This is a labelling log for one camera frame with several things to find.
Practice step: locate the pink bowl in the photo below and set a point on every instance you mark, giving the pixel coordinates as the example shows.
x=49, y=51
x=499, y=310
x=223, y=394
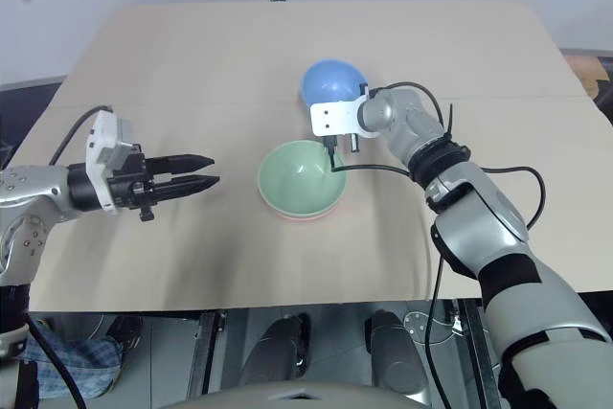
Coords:
x=301, y=219

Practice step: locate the black shoe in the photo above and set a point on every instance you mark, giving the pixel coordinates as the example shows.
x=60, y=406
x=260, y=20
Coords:
x=124, y=330

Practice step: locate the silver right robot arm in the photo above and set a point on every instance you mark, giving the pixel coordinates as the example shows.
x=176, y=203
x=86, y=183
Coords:
x=479, y=198

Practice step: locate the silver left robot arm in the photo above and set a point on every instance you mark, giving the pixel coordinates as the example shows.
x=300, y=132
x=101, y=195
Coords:
x=29, y=188

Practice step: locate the black zip tie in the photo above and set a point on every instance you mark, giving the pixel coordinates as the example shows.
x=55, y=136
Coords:
x=451, y=121

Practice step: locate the green bowl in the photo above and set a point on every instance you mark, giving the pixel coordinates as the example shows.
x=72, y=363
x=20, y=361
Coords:
x=297, y=179

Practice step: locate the round metal floor plate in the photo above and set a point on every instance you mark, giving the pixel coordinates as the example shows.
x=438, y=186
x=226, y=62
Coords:
x=416, y=323

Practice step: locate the blue plaid cloth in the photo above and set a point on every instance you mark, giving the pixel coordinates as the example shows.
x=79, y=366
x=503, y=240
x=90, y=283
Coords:
x=72, y=370

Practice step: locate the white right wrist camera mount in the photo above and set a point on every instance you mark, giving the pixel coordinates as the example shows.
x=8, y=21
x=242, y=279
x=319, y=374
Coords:
x=330, y=117

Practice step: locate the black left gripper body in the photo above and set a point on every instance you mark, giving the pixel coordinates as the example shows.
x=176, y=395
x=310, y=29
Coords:
x=134, y=184

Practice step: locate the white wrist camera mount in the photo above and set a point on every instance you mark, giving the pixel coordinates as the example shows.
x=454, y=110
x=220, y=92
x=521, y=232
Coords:
x=98, y=160
x=330, y=117

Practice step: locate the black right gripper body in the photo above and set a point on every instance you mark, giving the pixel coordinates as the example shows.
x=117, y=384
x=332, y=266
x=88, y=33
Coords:
x=353, y=142

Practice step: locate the metal table frame bar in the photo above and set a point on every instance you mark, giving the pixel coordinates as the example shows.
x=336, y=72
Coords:
x=203, y=356
x=479, y=356

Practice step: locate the blue bowl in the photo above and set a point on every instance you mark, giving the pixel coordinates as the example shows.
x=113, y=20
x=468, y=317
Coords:
x=330, y=81

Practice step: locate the beige table cover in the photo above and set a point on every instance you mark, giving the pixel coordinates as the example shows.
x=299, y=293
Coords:
x=191, y=69

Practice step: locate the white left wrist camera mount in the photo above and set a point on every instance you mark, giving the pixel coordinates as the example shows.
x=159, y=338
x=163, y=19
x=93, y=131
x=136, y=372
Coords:
x=98, y=160

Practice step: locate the dark rounded shape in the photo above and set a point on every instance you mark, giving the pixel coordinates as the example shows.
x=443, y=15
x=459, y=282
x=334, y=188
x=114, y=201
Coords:
x=395, y=356
x=278, y=347

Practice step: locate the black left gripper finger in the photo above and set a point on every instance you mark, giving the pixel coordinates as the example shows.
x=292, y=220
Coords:
x=187, y=186
x=182, y=163

